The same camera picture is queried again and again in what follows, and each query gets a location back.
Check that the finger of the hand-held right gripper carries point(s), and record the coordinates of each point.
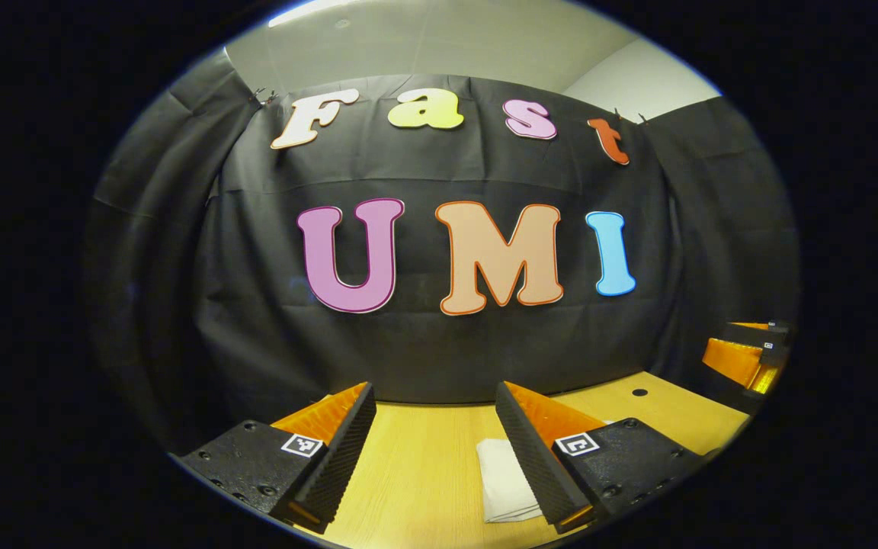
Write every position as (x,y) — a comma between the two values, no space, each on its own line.
(732,362)
(759,329)

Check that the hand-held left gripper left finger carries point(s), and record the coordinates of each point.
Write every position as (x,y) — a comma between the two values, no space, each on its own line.
(336,457)

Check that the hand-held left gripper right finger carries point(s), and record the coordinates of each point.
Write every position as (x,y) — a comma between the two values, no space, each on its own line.
(530,457)

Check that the white jeans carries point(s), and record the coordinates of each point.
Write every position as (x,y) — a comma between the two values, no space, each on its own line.
(504,480)

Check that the black binder clip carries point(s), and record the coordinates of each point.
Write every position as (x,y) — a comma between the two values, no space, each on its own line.
(629,117)
(265,96)

